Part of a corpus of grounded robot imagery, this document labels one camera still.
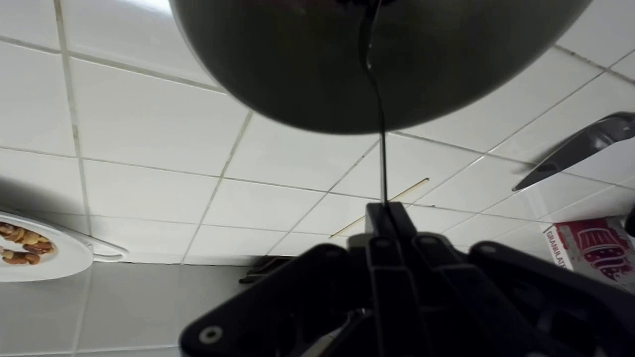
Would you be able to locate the grey bowl with food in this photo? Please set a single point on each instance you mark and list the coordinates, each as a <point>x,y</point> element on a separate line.
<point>290,66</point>

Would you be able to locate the white plate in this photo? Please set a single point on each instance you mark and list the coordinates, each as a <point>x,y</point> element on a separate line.
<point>62,258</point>

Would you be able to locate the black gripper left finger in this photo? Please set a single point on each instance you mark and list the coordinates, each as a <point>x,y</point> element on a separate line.
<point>310,298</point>

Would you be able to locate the brown food on plate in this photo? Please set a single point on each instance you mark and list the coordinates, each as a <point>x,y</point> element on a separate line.
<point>26,242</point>

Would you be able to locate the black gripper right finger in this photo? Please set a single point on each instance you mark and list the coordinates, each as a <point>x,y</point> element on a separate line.
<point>477,298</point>

